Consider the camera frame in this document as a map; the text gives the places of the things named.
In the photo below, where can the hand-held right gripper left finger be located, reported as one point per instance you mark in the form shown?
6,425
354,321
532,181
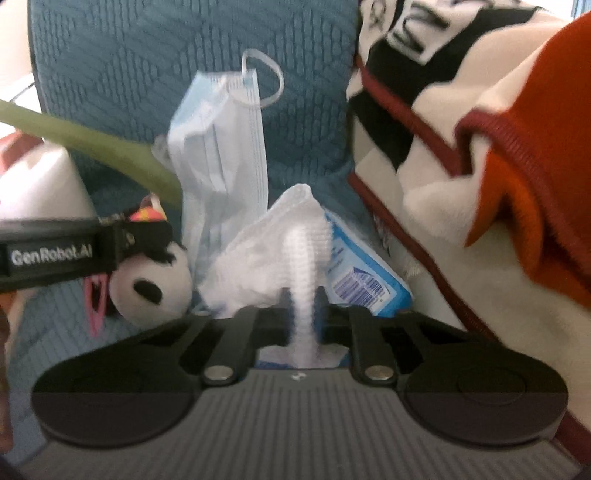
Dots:
272,321

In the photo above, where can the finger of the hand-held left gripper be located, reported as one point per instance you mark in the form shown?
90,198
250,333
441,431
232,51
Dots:
138,240

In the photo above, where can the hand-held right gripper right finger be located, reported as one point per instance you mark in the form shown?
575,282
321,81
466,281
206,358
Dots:
337,323

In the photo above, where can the panda plush toy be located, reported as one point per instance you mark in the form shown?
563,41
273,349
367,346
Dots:
152,286

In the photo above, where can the blue tissue packet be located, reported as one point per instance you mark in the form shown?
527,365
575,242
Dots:
364,277

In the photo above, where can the white cloth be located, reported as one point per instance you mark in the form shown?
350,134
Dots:
277,244

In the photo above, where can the blue face mask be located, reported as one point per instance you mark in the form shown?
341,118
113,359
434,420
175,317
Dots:
221,152

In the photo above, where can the white toilet paper roll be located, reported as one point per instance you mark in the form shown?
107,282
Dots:
37,184

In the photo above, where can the green plush toothbrush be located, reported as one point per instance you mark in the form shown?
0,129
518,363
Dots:
92,147

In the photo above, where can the blue quilted chair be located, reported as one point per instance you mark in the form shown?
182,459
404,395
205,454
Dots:
138,60

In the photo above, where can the red white black blanket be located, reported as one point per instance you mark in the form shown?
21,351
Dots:
485,161

